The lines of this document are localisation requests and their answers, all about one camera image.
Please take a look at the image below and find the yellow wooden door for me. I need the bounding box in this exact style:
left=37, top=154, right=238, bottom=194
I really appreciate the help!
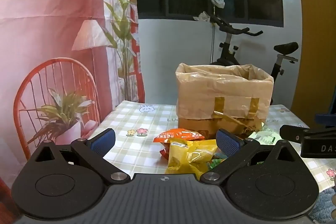
left=291, top=0, right=336, bottom=127

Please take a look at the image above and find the printed pink backdrop cloth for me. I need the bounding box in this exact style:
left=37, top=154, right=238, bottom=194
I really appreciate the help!
left=0, top=0, right=145, bottom=188

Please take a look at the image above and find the checked tablecloth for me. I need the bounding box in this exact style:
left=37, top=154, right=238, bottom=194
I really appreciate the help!
left=87, top=101, right=336, bottom=190

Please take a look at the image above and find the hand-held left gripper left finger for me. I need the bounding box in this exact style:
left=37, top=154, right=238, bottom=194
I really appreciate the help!
left=29, top=128, right=130, bottom=185

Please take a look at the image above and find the black exercise bike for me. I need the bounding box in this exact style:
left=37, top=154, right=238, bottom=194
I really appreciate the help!
left=209, top=14, right=300, bottom=106

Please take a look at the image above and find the metal pole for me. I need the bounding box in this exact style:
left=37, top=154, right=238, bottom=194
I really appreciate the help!
left=210, top=7, right=217, bottom=64

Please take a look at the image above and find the crumpled white tissue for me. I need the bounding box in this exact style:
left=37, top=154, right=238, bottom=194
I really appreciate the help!
left=193, top=11, right=210, bottom=22

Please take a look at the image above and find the blue rug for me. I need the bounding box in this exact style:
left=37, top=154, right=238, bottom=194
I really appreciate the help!
left=310, top=186, right=336, bottom=224

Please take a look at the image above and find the orange snack packet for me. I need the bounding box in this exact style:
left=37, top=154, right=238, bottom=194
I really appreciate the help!
left=153, top=129, right=206, bottom=144

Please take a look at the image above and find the white green snack packet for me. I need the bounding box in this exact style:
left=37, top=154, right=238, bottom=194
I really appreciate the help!
left=248, top=128, right=281, bottom=147

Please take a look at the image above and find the cardboard box with plastic liner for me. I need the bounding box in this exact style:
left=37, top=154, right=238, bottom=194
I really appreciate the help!
left=175, top=63, right=274, bottom=139

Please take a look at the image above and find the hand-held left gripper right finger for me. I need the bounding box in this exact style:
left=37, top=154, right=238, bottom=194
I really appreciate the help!
left=199, top=129, right=302, bottom=184

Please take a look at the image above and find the yellow snack packet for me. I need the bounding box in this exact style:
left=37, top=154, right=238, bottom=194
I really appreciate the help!
left=167, top=139, right=219, bottom=174

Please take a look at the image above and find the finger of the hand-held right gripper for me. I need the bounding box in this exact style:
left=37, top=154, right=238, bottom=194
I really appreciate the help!
left=316, top=114, right=336, bottom=125
left=280, top=124, right=336, bottom=159

